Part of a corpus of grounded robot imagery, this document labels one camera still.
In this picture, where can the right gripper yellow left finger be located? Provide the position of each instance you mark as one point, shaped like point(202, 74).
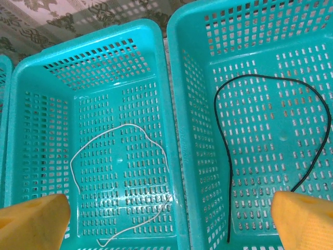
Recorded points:
point(31, 224)

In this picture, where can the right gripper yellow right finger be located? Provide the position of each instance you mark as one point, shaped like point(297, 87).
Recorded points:
point(304, 224)

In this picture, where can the teal plastic mesh basket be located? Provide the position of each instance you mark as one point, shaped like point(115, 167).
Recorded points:
point(161, 104)
point(4, 130)
point(187, 104)

